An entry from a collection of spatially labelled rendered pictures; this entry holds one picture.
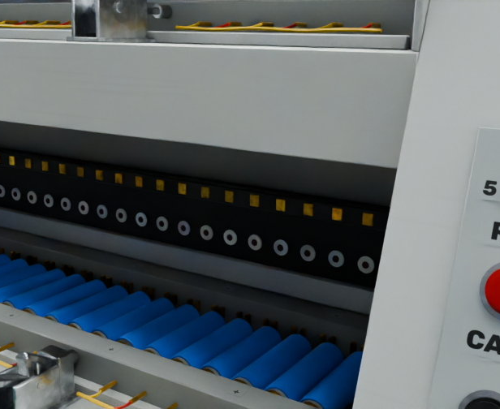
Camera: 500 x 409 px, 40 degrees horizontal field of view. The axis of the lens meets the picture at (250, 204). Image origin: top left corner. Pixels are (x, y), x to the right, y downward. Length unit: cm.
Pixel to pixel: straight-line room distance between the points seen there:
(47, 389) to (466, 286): 23
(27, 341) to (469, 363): 27
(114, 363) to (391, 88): 21
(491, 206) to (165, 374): 19
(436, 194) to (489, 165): 2
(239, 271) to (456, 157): 26
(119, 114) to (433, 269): 18
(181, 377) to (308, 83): 16
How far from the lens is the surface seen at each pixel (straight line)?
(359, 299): 44
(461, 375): 25
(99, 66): 35
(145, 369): 37
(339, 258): 44
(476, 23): 26
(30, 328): 42
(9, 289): 50
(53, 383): 38
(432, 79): 26
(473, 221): 25
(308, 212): 44
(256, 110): 30
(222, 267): 48
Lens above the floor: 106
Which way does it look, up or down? 3 degrees up
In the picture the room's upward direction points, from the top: 11 degrees clockwise
